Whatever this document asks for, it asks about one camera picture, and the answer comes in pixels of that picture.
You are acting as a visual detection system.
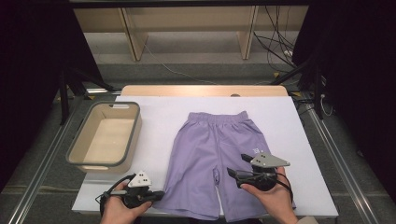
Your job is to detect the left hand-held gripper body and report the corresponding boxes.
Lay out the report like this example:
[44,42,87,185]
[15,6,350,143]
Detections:
[120,170,157,210]

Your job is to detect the black overhead frame bar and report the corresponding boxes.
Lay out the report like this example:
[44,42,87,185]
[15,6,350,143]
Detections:
[67,0,313,9]

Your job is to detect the person's left hand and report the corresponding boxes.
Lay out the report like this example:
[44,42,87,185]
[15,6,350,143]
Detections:
[99,181,154,224]

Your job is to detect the aluminium floor rail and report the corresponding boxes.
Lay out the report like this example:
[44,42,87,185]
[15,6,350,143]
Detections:
[302,98,383,224]
[7,88,122,224]

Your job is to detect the black tripod stand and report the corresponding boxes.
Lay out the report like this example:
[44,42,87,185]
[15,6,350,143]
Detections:
[57,65,117,126]
[269,55,327,121]

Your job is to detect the purple shorts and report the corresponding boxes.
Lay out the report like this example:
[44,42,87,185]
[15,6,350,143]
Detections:
[152,110,297,224]

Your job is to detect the hand-held gripper black cable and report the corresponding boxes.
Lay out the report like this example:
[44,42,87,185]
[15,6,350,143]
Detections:
[275,172,295,203]
[94,173,138,217]

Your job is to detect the dark curtain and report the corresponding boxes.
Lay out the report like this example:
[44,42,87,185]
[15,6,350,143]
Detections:
[0,0,105,191]
[291,0,396,194]

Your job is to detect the left hand-held gripper black cable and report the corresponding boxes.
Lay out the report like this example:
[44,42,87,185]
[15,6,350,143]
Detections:
[94,173,138,217]

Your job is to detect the light wooden shelf unit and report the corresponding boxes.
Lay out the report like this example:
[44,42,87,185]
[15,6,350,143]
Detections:
[73,6,309,62]

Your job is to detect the right hand-held gripper black cable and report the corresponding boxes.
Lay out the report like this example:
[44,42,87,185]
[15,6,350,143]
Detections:
[275,172,295,203]

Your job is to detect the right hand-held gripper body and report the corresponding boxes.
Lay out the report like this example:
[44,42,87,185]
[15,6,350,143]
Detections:
[235,151,291,192]

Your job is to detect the white table cover board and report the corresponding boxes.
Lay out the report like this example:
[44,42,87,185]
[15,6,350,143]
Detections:
[71,95,339,218]

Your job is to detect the person's right hand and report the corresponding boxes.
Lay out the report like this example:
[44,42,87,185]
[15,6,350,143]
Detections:
[239,166,301,224]

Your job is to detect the white looped cable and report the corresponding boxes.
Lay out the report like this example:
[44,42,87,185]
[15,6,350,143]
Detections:
[320,92,334,118]

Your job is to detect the beige storage bin grey rim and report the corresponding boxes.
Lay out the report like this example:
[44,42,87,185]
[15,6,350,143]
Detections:
[65,101,143,174]

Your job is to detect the thin white floor cable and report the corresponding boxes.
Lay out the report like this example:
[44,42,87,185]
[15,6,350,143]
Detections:
[136,33,219,86]

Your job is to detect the bundle of black cables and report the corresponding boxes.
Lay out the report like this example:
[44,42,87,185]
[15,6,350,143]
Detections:
[252,5,301,68]

